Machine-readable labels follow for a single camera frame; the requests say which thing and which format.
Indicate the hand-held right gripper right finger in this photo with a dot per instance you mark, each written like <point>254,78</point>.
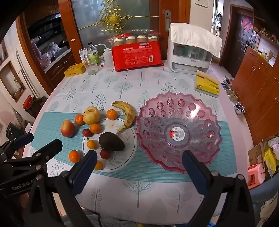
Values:
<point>194,170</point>

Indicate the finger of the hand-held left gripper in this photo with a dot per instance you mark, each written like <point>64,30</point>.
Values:
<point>23,139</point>
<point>48,148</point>

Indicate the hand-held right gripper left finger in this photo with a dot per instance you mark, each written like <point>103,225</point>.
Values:
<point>85,167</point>

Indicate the small orange tangerine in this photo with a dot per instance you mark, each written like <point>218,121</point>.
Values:
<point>99,165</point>
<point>91,144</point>

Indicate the red apple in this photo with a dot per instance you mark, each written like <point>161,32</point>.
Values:
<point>67,128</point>

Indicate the dark avocado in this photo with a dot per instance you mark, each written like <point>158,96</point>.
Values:
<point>111,141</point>

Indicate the pink scalloped plastic fruit tray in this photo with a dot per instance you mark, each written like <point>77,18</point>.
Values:
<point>181,131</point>

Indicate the white round plate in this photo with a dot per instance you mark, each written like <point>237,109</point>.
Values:
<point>128,139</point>

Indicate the yellow-green apple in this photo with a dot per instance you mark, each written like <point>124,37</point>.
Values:
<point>91,115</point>

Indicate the spotted yellow banana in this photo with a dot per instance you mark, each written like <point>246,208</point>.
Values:
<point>129,113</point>

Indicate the red lidded container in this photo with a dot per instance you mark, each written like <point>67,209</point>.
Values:
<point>29,103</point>

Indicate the open cardboard box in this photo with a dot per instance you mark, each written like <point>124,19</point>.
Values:
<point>254,155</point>

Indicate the pink plastic stool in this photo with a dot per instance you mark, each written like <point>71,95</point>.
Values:
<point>256,175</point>

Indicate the yellow plastic bag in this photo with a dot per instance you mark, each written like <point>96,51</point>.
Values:
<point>269,161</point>

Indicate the pair of small shoes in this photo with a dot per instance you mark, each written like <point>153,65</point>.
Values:
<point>231,95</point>
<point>239,108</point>
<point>226,81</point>

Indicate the yellow cardboard box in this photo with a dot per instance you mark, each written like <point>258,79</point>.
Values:
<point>75,70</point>

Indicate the yellow tissue pack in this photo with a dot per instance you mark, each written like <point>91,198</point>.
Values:
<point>207,85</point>

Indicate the clear drinking glass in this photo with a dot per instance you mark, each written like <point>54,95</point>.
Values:
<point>92,69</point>

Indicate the small white carton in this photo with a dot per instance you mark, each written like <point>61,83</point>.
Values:
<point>82,54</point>

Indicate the clear bottle green label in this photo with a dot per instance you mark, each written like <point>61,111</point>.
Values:
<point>92,54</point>

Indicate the white countertop appliance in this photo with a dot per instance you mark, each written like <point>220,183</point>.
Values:
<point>187,62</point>

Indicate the white squeeze bottle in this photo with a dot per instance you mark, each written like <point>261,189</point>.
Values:
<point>108,57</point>

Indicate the red paper cup pack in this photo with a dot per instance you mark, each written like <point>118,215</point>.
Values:
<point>136,56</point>

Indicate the beige lidded jar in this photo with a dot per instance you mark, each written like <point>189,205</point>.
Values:
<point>118,42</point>

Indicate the dark entry door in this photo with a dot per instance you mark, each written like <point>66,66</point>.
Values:
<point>239,43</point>

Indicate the white cloth cover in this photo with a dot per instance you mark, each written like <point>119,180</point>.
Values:
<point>191,35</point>

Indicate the gold door ornament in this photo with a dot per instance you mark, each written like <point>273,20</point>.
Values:
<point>111,19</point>

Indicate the wooden wall cabinet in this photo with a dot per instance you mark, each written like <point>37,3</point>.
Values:
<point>257,83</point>

